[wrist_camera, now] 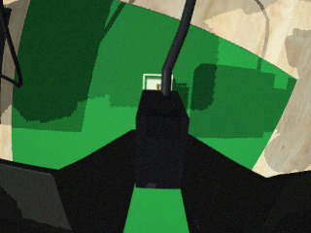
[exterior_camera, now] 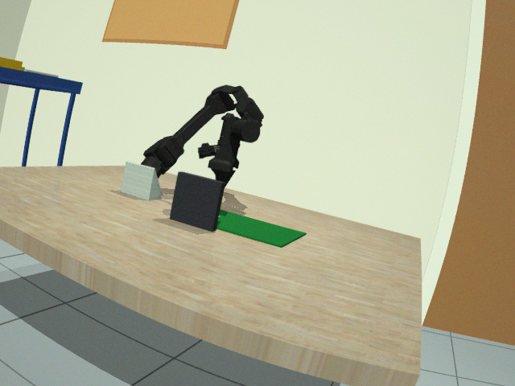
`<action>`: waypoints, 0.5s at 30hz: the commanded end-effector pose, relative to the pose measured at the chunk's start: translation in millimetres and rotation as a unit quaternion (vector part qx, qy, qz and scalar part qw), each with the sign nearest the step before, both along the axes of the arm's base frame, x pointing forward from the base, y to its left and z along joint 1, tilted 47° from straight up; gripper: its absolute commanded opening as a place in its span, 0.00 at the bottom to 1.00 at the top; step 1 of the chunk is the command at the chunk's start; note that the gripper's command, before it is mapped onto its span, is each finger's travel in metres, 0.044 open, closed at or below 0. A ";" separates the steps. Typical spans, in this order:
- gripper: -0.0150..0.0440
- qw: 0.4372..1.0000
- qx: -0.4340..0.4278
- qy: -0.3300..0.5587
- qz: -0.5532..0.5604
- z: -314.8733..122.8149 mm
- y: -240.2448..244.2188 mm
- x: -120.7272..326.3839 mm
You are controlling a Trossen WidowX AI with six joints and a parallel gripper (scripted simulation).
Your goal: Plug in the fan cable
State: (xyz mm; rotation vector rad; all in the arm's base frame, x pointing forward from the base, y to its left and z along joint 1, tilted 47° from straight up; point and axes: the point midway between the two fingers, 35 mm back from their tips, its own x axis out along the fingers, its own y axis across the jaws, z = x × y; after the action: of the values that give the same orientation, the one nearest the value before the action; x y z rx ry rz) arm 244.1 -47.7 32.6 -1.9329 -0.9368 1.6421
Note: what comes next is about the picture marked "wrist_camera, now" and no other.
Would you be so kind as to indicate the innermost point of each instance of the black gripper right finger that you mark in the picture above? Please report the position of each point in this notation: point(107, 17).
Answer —
point(222, 196)

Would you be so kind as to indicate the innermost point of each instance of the black cable with plug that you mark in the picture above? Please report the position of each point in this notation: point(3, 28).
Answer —
point(162, 123)

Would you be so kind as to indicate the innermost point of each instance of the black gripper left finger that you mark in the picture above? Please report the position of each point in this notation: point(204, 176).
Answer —
point(91, 195)

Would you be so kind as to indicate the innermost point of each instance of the green circuit board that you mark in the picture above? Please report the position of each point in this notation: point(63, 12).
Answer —
point(85, 64)

